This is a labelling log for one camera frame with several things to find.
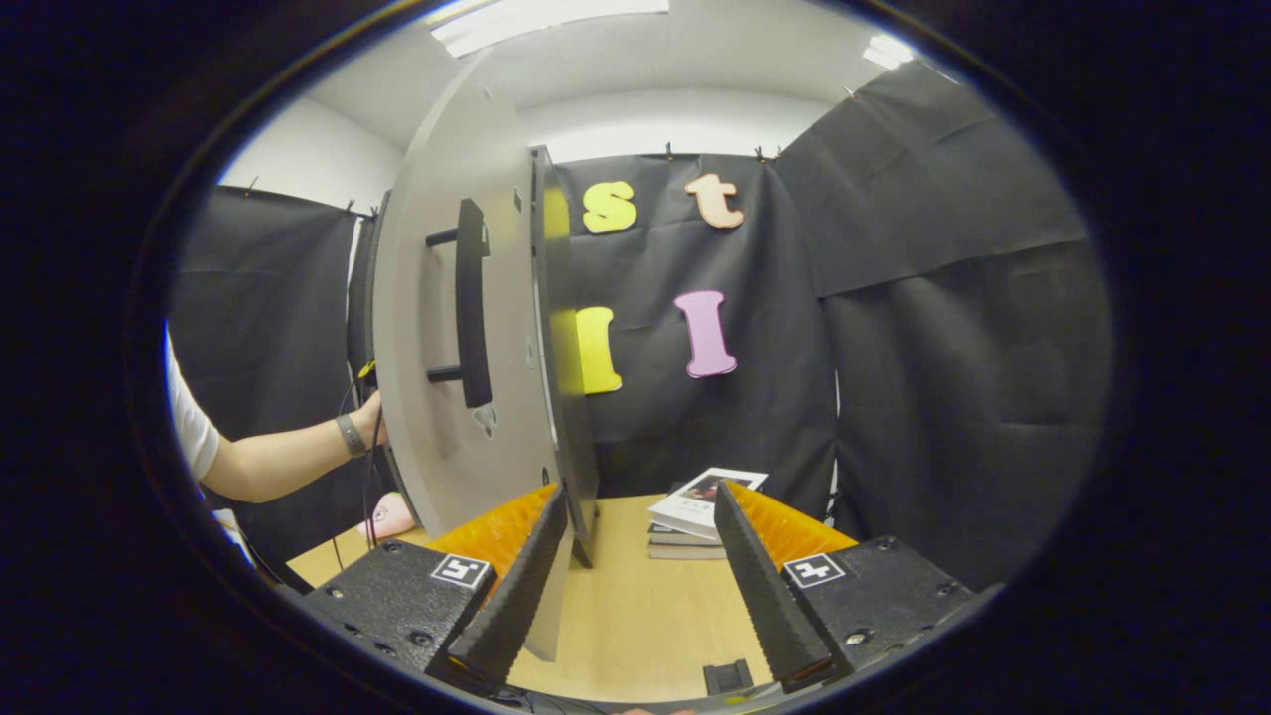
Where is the white book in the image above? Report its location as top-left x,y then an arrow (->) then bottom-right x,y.
647,467 -> 769,542

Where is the white t-shirt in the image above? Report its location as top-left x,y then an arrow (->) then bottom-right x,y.
164,333 -> 221,483

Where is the pink plush toy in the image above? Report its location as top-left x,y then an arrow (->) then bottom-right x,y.
357,492 -> 418,542

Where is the black cable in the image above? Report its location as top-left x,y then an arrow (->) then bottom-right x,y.
338,360 -> 385,553

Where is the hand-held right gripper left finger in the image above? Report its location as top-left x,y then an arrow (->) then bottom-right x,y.
298,484 -> 570,693

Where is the beige cabinet door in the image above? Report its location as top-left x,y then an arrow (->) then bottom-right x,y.
369,55 -> 579,663

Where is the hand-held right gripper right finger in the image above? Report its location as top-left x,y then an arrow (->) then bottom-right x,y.
713,482 -> 979,694

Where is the black backdrop cloth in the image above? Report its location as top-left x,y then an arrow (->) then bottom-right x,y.
169,60 -> 1113,592

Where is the black door handle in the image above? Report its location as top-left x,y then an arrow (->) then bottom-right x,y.
425,197 -> 494,410

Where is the ceiling light panel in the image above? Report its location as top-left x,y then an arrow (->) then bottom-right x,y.
862,35 -> 915,71

